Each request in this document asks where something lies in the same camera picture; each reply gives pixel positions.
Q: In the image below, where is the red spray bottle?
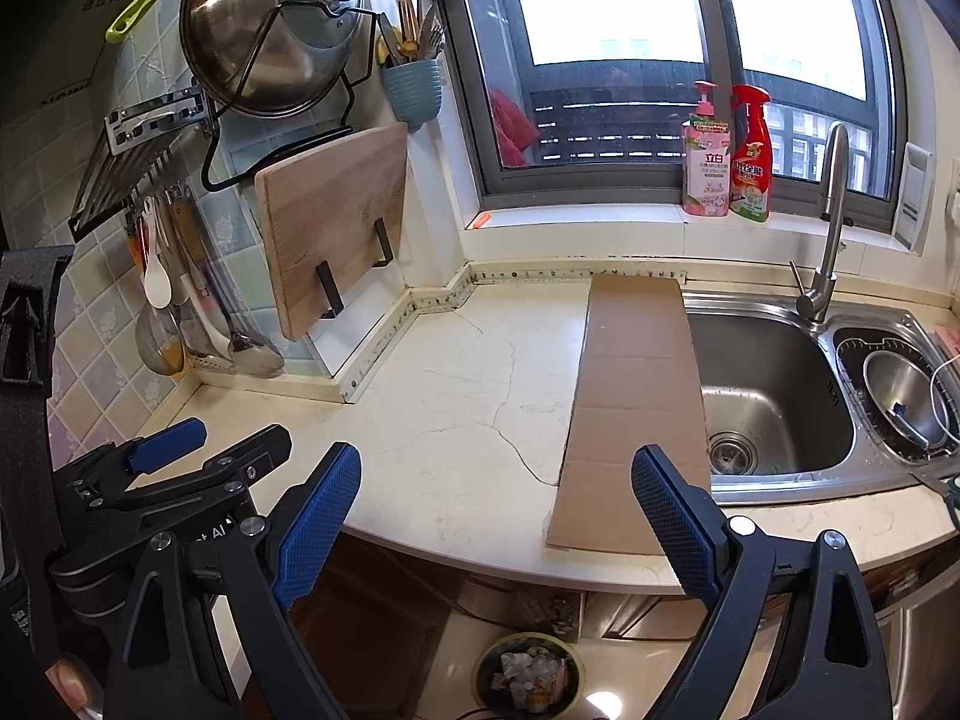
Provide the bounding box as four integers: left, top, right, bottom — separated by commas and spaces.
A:
729, 84, 775, 224

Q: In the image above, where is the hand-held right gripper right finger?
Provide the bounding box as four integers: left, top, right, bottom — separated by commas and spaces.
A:
631, 444, 897, 720

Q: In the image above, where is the brown cardboard sheet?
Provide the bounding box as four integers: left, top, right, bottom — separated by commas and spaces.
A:
545, 275, 712, 557

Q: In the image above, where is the round trash bin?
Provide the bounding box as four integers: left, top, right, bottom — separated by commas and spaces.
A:
471, 631, 586, 716

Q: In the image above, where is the bundle of cutlery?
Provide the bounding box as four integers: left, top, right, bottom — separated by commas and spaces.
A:
375, 0, 447, 68

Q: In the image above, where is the steel faucet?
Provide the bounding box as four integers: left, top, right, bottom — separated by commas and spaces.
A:
789, 122, 852, 327

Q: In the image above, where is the steel pot lid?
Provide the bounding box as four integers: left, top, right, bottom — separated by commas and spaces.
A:
180, 0, 376, 119

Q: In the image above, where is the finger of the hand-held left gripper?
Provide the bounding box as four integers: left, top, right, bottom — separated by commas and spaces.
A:
191, 424, 293, 497
52, 418, 209, 500

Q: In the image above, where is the pink carton on sill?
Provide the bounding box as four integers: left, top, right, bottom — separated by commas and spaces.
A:
681, 80, 734, 220

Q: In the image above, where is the white plastic spoon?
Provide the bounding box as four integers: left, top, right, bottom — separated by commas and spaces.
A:
141, 195, 175, 310

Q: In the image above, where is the grey window frame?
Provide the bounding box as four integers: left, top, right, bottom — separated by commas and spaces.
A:
427, 0, 912, 226

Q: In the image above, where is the steel strainer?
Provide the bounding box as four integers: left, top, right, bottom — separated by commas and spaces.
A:
135, 300, 188, 377

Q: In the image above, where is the black cutting board stand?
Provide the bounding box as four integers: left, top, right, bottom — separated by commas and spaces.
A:
315, 217, 395, 322

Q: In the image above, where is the red cloth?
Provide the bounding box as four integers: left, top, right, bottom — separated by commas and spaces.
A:
487, 86, 541, 166

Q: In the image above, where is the white wall socket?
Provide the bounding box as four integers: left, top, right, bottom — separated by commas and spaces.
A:
894, 141, 937, 250

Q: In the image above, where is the stainless steel sink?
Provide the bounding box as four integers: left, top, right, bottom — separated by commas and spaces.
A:
679, 286, 960, 503

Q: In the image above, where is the wooden cutting board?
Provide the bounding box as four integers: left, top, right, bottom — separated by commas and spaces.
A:
253, 122, 410, 342

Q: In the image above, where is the steel wall rack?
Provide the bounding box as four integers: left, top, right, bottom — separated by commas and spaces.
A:
67, 86, 207, 245

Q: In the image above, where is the black wire pot rack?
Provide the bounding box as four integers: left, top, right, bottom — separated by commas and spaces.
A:
201, 4, 380, 192

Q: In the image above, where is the person's left hand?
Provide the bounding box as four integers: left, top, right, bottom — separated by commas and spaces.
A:
46, 658, 102, 712

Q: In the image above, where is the wooden handled spatula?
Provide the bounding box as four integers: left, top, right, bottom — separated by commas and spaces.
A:
166, 191, 233, 361

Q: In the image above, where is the blue utensil holder cup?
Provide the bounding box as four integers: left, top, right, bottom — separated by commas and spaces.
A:
381, 58, 443, 132

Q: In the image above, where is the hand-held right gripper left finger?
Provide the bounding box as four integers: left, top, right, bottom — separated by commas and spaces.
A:
101, 441, 363, 720

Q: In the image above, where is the steel bowl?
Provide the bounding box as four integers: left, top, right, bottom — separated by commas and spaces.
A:
862, 349, 947, 451

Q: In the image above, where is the black drain basket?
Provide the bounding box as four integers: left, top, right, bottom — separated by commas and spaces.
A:
834, 326, 960, 462

